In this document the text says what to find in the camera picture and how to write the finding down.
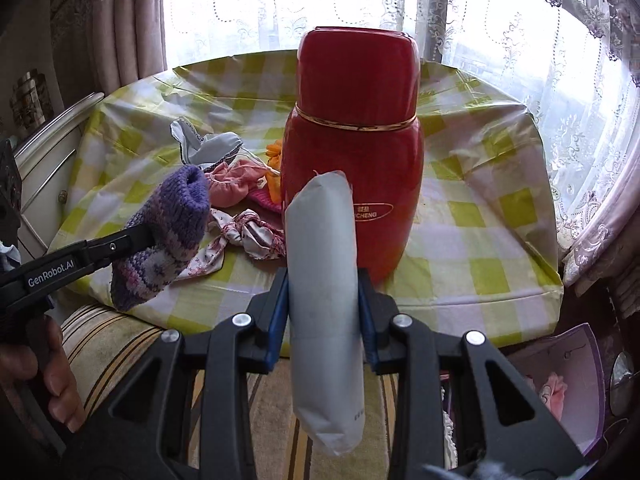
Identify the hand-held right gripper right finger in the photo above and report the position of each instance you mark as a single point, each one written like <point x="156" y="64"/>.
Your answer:
<point x="365" y="320"/>

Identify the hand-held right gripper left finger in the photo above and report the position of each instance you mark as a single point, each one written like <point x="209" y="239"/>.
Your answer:
<point x="277" y="320"/>

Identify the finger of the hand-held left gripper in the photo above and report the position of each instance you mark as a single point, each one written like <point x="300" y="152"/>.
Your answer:
<point x="120" y="246"/>

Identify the grey soft packet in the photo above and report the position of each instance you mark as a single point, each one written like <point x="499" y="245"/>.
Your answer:
<point x="322" y="285"/>

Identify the purple knitted sock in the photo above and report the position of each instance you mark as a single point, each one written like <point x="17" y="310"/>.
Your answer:
<point x="170" y="220"/>

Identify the person's left hand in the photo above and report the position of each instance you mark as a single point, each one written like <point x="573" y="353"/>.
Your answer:
<point x="62" y="375"/>

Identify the metal cabinet knob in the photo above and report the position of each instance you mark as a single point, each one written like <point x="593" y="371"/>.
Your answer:
<point x="62" y="196"/>

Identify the pink floral knotted cloth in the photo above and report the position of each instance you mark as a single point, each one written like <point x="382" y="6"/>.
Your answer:
<point x="250" y="237"/>

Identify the striped cushion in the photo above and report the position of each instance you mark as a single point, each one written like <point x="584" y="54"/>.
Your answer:
<point x="120" y="340"/>

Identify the white cabinet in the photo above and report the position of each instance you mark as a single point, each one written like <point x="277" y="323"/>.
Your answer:
<point x="45" y="170"/>

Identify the pink knitted garment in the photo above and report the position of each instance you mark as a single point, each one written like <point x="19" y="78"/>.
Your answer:
<point x="265" y="200"/>

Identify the pink baby hat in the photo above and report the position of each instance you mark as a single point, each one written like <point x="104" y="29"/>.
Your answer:
<point x="235" y="185"/>

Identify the white bib with checked trim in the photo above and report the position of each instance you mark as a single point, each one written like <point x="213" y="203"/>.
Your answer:
<point x="210" y="145"/>

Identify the orange fabric item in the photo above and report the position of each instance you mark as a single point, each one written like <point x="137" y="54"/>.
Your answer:
<point x="274" y="175"/>

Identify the red insulated container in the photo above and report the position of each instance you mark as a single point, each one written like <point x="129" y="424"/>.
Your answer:
<point x="350" y="160"/>

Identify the yellow checked plastic tablecloth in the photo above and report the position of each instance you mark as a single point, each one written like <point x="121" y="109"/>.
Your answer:
<point x="475" y="185"/>

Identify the pink cloth item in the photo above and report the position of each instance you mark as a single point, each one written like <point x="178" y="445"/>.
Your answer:
<point x="552" y="395"/>

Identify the purple storage box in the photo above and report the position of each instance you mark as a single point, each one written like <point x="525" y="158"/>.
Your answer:
<point x="585" y="355"/>

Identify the brown drape curtain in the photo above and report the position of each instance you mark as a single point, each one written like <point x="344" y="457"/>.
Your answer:
<point x="110" y="20"/>

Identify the white lace curtain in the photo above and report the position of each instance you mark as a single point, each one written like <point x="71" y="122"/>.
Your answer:
<point x="525" y="35"/>

